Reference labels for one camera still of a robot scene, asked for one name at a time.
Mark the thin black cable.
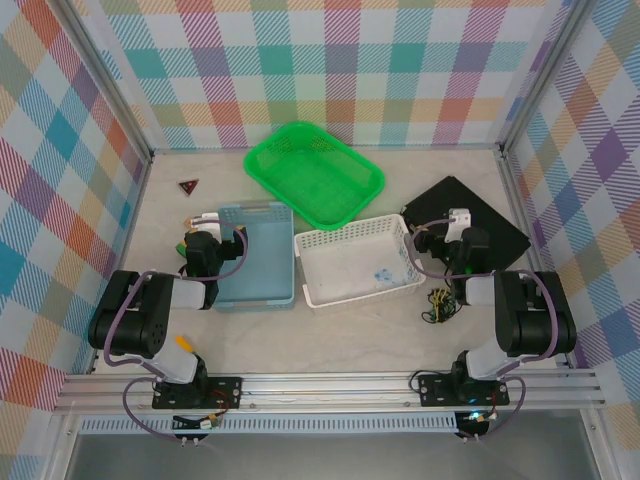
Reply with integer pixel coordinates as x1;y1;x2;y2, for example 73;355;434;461
421;287;459;325
422;287;459;325

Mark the thin dark green cable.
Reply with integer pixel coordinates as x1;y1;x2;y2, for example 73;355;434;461
421;289;457;325
422;289;457;325

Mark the light blue plastic tray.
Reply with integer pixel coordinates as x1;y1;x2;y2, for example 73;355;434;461
214;201;296;314

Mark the black flat case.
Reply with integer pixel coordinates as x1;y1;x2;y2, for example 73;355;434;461
402;174;532;275

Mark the white plastic perforated basket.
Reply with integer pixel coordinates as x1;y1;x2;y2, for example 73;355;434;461
293;213;427;309

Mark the green plastic mesh basket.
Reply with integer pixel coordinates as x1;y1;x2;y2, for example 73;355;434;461
243;121;386;231

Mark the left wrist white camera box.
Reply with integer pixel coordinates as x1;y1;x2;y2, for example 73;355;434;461
196;212;222;240

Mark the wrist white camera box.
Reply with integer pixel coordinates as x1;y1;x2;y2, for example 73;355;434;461
196;212;222;240
446;208;474;244

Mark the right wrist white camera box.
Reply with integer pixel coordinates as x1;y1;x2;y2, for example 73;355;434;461
446;208;474;244

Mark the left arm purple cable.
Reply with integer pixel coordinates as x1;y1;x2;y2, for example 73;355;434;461
102;219;250;441

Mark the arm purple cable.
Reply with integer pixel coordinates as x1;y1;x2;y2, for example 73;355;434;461
407;217;560;441
102;219;250;441

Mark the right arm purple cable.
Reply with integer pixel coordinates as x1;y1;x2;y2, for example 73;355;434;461
407;217;560;441

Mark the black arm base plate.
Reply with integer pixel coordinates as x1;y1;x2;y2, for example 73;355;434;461
152;375;244;411
418;372;510;407

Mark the yellow power connector with wires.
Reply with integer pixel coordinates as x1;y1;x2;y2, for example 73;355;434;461
457;407;500;445
172;412;225;447

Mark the aluminium mounting rail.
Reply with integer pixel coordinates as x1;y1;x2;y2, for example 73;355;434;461
54;367;609;416

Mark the aluminium frame post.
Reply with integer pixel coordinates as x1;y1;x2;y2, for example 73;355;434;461
496;0;599;154
59;0;154;162

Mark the slotted grey cable duct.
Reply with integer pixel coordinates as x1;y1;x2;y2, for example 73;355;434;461
79;412;459;435

